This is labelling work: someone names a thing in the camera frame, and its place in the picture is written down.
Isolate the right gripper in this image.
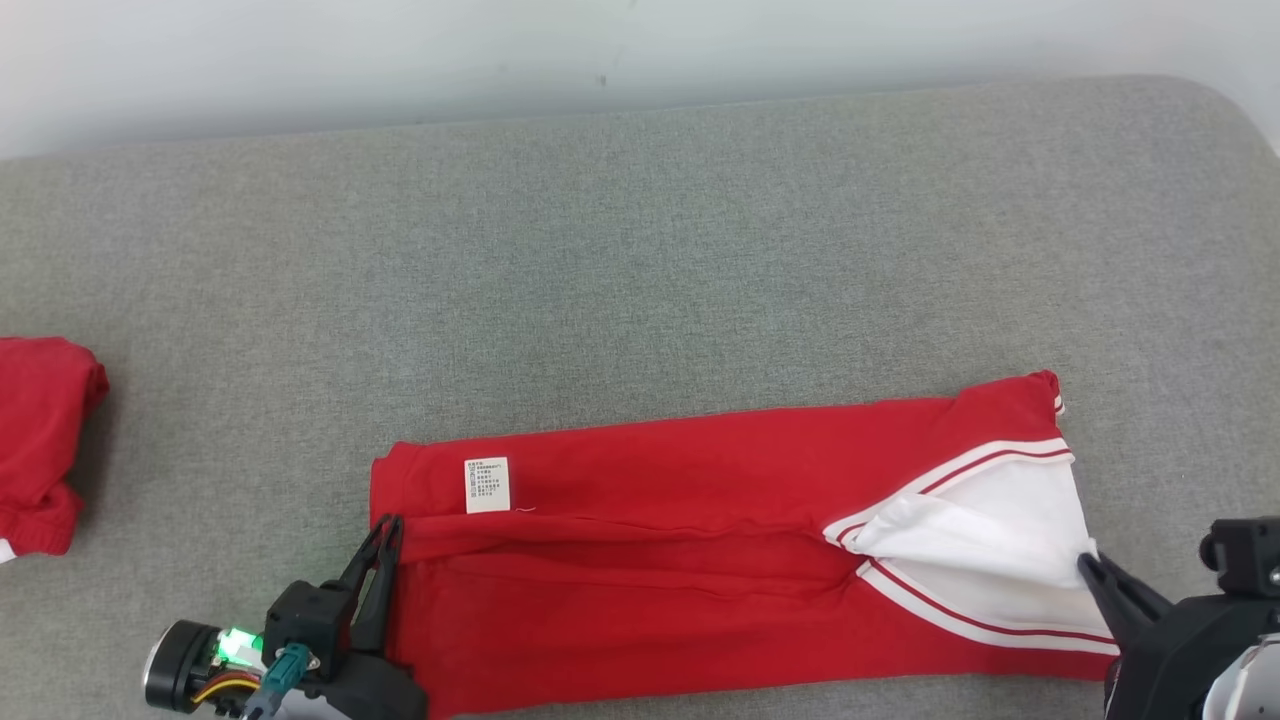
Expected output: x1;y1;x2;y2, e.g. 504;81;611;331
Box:
1077;551;1280;720

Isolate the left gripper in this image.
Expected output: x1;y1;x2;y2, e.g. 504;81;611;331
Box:
290;514;429;720

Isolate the red basketball jersey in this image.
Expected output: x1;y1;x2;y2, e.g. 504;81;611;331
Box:
368;370;1121;720

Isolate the red garment white trim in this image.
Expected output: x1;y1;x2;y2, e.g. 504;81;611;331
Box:
0;336;111;564

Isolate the grey fabric sofa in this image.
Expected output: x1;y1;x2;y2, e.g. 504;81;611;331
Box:
0;75;1280;720

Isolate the left teal connector cable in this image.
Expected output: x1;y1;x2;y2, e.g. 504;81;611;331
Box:
240;643;313;720

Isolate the yellow orange wire bundle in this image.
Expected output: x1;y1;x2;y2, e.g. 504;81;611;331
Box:
190;672;263;706

